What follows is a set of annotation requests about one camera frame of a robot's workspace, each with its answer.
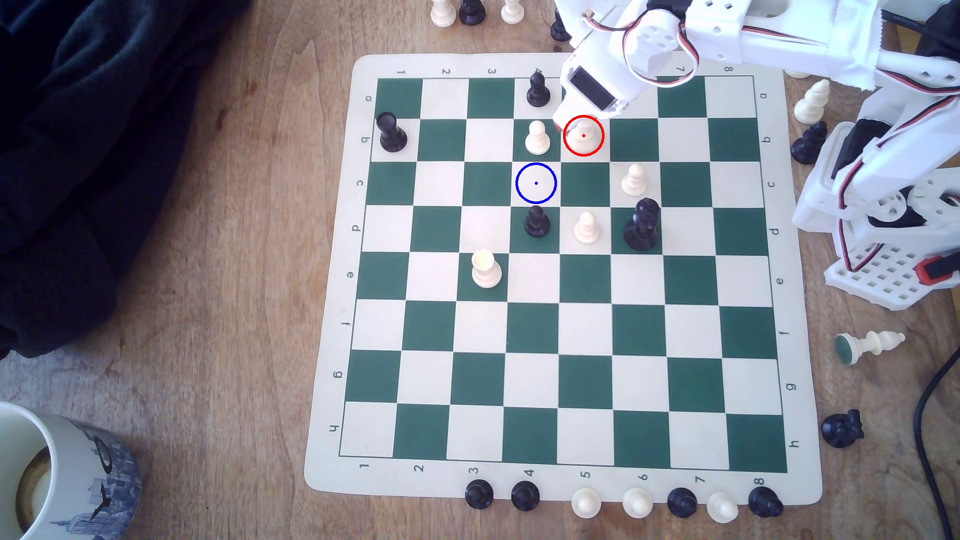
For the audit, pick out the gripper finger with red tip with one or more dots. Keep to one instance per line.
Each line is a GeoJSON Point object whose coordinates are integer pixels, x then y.
{"type": "Point", "coordinates": [564, 120]}

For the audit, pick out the white pawn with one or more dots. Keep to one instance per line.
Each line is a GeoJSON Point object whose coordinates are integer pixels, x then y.
{"type": "Point", "coordinates": [591, 137]}
{"type": "Point", "coordinates": [722, 508]}
{"type": "Point", "coordinates": [513, 11]}
{"type": "Point", "coordinates": [586, 229]}
{"type": "Point", "coordinates": [443, 13]}
{"type": "Point", "coordinates": [634, 184]}
{"type": "Point", "coordinates": [536, 141]}
{"type": "Point", "coordinates": [637, 503]}
{"type": "Point", "coordinates": [586, 504]}

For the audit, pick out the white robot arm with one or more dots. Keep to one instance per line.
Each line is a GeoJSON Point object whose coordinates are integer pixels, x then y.
{"type": "Point", "coordinates": [795, 37]}

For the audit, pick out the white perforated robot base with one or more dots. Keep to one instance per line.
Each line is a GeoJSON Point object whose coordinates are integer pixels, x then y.
{"type": "Point", "coordinates": [889, 281]}

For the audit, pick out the green white chess mat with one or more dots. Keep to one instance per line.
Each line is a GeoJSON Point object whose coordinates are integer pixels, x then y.
{"type": "Point", "coordinates": [450, 322]}

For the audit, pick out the white piece with green felt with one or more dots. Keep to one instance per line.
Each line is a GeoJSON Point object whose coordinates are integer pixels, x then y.
{"type": "Point", "coordinates": [874, 345]}

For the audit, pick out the black chess piece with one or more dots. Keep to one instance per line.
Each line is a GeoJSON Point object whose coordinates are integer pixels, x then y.
{"type": "Point", "coordinates": [765, 502]}

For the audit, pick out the black pawn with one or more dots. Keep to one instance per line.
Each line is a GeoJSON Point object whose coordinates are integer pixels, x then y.
{"type": "Point", "coordinates": [682, 503]}
{"type": "Point", "coordinates": [525, 496]}
{"type": "Point", "coordinates": [391, 135]}
{"type": "Point", "coordinates": [478, 495]}
{"type": "Point", "coordinates": [556, 31]}
{"type": "Point", "coordinates": [472, 13]}
{"type": "Point", "coordinates": [538, 94]}
{"type": "Point", "coordinates": [537, 223]}

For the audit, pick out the black queen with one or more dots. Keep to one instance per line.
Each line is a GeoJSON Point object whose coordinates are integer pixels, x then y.
{"type": "Point", "coordinates": [642, 229]}

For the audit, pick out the white bishop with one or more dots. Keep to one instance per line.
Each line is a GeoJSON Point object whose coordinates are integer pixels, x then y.
{"type": "Point", "coordinates": [810, 109]}

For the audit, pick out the white rook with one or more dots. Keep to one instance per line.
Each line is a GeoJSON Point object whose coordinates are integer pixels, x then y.
{"type": "Point", "coordinates": [486, 271]}

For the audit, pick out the black pawn left side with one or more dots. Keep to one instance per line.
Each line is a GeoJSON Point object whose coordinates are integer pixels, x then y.
{"type": "Point", "coordinates": [391, 135]}

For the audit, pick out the black bishop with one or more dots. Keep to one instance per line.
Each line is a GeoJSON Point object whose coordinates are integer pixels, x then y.
{"type": "Point", "coordinates": [806, 148]}

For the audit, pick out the red black clamp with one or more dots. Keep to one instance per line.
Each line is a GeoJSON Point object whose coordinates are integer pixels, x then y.
{"type": "Point", "coordinates": [937, 270]}

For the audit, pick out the black knight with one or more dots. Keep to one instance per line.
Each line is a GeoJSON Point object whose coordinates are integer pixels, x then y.
{"type": "Point", "coordinates": [838, 430]}

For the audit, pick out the dark blue cloth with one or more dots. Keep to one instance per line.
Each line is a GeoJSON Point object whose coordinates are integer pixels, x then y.
{"type": "Point", "coordinates": [75, 150]}

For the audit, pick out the white mug with skyline print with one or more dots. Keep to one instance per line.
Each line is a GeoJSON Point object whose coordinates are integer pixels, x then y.
{"type": "Point", "coordinates": [82, 465]}

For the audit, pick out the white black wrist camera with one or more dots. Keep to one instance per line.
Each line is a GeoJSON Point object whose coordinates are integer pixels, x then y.
{"type": "Point", "coordinates": [592, 86]}

